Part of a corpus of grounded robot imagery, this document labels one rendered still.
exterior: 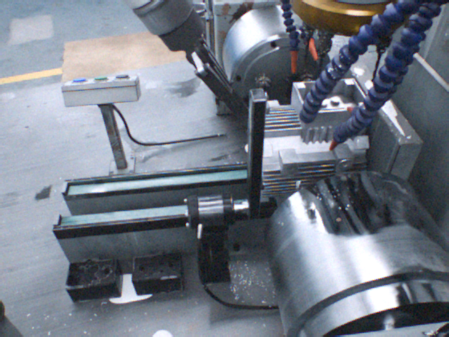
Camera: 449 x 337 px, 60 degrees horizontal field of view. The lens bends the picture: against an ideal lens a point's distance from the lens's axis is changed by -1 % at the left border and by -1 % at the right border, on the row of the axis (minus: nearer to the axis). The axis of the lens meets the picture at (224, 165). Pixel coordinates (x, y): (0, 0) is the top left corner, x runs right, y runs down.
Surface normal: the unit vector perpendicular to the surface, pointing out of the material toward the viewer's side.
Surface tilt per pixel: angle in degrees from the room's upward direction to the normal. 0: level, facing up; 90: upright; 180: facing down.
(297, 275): 58
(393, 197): 13
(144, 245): 90
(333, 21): 90
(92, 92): 69
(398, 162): 90
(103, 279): 0
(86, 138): 0
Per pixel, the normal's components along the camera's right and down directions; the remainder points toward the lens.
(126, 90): 0.10, 0.38
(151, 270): -0.02, -0.73
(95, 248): 0.11, 0.69
